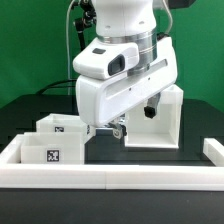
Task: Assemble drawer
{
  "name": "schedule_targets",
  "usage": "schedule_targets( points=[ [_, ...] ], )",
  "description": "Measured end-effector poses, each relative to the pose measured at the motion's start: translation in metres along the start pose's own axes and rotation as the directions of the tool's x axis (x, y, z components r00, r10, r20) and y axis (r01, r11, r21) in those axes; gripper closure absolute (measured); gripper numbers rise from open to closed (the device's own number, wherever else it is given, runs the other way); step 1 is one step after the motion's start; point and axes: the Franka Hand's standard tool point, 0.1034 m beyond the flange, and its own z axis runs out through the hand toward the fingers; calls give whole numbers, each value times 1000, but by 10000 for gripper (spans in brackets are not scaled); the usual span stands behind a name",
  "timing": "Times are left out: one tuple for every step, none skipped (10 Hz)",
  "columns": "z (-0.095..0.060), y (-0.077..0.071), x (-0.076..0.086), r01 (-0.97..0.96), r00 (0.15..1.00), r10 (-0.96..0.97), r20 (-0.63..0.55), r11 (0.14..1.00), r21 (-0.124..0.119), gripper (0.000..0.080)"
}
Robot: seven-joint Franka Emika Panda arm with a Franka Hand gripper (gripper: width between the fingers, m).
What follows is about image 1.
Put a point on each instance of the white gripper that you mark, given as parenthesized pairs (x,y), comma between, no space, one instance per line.
(101,101)

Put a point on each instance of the white drawer cabinet frame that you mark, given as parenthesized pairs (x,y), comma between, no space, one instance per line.
(161,131)

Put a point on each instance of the white drawer box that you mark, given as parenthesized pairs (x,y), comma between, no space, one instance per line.
(52,148)
(67,124)

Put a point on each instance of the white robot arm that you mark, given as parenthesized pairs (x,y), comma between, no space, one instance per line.
(125,21)

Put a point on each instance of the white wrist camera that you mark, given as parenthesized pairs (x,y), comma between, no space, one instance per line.
(103,60)

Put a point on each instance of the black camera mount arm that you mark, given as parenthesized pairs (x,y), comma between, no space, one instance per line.
(85,21)

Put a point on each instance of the white workspace border frame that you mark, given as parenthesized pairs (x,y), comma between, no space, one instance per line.
(13,174)

